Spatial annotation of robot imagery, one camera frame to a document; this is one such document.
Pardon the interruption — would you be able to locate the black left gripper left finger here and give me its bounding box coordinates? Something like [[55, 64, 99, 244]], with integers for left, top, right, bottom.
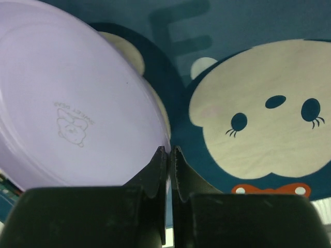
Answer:
[[1, 147, 168, 247]]

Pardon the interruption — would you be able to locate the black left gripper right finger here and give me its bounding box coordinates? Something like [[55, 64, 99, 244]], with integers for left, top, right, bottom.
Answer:
[[170, 146, 330, 248]]

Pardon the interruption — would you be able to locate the purple plate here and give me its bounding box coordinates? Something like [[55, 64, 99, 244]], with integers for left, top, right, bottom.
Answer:
[[1, 1, 170, 191]]

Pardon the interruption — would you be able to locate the blue cartoon bear placemat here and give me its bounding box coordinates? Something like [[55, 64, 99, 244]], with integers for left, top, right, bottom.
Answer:
[[0, 0, 331, 230]]

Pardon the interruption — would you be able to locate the blue handled fork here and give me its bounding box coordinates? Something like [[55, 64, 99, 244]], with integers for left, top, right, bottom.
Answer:
[[1, 174, 22, 200]]

